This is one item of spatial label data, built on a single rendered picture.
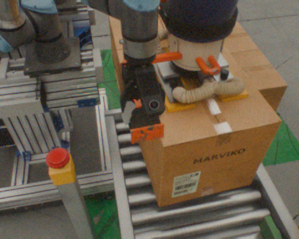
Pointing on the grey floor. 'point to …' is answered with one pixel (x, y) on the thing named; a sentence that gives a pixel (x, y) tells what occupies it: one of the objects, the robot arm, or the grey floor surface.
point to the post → (73, 199)
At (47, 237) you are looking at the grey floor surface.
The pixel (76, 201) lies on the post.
